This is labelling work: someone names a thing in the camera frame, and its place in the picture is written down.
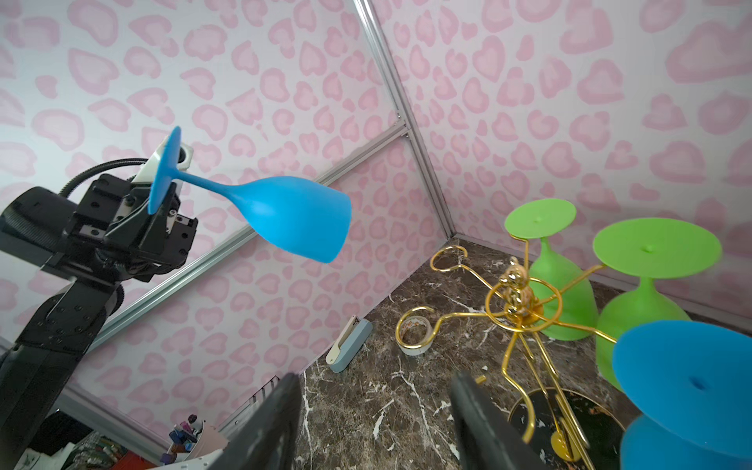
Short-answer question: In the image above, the gold wire glass rack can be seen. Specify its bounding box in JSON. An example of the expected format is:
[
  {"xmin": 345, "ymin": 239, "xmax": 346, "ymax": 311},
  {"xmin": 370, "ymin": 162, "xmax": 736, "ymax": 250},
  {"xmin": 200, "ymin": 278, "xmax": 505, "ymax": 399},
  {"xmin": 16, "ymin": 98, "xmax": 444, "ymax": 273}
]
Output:
[{"xmin": 395, "ymin": 245, "xmax": 609, "ymax": 469}]

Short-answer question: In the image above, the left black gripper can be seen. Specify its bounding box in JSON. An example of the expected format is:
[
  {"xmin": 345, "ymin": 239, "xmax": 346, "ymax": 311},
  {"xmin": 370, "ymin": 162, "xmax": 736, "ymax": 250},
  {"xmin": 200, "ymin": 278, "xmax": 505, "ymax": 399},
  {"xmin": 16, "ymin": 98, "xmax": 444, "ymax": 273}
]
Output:
[{"xmin": 67, "ymin": 172, "xmax": 199, "ymax": 280}]

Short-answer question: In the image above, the left green wine glass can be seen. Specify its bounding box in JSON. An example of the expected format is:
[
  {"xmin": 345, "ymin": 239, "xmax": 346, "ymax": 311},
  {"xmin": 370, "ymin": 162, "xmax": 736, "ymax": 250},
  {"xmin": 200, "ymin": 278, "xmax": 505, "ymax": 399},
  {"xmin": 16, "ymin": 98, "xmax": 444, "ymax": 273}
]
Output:
[{"xmin": 505, "ymin": 199, "xmax": 598, "ymax": 341}]

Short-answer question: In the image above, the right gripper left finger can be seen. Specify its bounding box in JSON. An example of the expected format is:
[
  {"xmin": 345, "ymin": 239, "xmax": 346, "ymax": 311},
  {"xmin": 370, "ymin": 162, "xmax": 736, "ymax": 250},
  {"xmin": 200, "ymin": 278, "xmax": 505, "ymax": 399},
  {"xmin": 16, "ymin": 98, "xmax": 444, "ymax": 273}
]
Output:
[{"xmin": 209, "ymin": 373, "xmax": 303, "ymax": 470}]

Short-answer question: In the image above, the back green wine glass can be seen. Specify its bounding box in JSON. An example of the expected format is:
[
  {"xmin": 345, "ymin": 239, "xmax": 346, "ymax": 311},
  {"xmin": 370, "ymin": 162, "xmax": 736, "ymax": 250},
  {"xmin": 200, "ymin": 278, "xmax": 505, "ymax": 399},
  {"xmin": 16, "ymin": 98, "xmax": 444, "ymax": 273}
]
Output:
[{"xmin": 593, "ymin": 217, "xmax": 723, "ymax": 387}]

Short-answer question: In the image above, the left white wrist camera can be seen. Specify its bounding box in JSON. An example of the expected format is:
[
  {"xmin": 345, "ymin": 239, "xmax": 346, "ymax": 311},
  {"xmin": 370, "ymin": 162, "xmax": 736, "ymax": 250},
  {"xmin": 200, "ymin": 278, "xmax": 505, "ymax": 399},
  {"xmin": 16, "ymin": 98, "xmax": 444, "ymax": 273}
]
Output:
[{"xmin": 131, "ymin": 140, "xmax": 195, "ymax": 195}]

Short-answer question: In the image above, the green wine glass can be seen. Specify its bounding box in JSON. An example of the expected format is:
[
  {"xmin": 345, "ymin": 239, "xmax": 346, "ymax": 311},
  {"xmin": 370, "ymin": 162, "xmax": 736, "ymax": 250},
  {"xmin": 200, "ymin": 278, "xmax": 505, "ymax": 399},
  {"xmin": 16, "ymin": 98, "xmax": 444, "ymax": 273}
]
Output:
[
  {"xmin": 505, "ymin": 199, "xmax": 598, "ymax": 341},
  {"xmin": 593, "ymin": 217, "xmax": 723, "ymax": 387}
]

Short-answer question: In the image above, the clear tape roll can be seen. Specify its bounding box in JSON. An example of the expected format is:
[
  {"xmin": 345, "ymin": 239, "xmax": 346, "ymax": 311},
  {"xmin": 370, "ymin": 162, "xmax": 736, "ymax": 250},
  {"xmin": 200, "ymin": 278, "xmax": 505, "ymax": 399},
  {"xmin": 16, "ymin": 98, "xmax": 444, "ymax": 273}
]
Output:
[{"xmin": 397, "ymin": 315, "xmax": 434, "ymax": 356}]

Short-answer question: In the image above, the left black cable hose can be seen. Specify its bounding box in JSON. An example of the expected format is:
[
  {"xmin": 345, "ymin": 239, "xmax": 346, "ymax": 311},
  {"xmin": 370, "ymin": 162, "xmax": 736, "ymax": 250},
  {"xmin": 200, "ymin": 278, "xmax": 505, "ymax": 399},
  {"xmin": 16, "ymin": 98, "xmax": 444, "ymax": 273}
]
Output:
[{"xmin": 58, "ymin": 157, "xmax": 149, "ymax": 198}]

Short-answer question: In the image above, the grey blue flat object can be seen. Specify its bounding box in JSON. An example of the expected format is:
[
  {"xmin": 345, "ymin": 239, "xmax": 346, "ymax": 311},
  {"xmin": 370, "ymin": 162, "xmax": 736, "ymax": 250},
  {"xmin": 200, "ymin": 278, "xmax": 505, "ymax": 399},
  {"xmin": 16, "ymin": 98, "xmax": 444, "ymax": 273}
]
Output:
[{"xmin": 326, "ymin": 316, "xmax": 373, "ymax": 373}]

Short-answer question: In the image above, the blue wine glass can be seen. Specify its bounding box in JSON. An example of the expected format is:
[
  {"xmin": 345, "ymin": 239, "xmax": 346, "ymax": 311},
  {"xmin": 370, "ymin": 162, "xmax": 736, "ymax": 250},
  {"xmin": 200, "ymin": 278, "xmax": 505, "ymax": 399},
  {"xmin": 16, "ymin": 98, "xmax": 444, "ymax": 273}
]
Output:
[
  {"xmin": 148, "ymin": 127, "xmax": 352, "ymax": 264},
  {"xmin": 612, "ymin": 320, "xmax": 751, "ymax": 469}
]

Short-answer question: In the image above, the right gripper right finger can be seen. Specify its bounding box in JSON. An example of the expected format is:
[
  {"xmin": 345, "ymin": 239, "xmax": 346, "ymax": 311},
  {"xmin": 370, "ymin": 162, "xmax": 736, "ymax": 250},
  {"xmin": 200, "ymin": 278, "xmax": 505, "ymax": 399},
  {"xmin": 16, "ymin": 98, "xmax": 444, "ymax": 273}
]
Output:
[{"xmin": 450, "ymin": 372, "xmax": 548, "ymax": 470}]

